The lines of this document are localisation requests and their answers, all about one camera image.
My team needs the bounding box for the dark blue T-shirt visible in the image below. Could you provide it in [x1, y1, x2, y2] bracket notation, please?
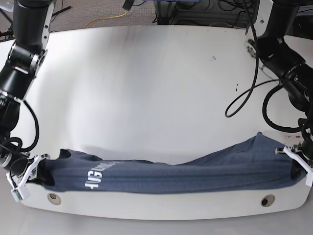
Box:
[43, 133, 299, 194]

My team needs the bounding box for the black tripod stand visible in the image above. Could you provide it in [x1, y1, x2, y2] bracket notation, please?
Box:
[0, 4, 71, 41]

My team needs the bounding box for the yellow cable on floor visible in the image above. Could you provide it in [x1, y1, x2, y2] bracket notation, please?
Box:
[84, 4, 129, 28]

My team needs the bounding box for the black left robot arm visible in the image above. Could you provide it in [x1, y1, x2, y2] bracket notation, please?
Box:
[246, 0, 313, 187]

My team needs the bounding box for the left table cable grommet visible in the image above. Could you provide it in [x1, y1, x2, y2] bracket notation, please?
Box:
[47, 193, 62, 205]

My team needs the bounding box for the metal equipment frame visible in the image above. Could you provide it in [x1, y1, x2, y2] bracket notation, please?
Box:
[154, 0, 216, 25]

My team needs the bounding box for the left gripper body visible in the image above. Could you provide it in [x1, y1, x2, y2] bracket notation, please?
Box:
[275, 144, 313, 185]

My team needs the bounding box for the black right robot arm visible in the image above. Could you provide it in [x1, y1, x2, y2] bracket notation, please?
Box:
[0, 0, 55, 179]

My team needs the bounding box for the clear plastic storage box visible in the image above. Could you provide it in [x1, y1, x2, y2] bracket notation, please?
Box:
[0, 0, 14, 13]

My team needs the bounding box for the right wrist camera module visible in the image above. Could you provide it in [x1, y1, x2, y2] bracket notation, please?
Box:
[11, 186, 30, 202]

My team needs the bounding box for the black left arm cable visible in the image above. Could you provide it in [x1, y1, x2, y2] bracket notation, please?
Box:
[224, 0, 304, 130]

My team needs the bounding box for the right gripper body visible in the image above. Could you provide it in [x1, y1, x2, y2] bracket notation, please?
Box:
[0, 151, 46, 183]

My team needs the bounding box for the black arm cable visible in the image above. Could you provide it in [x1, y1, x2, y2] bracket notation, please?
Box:
[0, 99, 40, 155]
[224, 0, 304, 130]

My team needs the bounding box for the table cable grommet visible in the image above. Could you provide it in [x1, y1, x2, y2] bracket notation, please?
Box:
[261, 194, 275, 207]
[47, 193, 62, 205]

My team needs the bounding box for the right table cable grommet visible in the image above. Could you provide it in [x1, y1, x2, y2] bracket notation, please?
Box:
[261, 194, 275, 207]

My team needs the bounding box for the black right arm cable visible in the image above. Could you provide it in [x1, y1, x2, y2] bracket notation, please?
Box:
[0, 99, 40, 155]

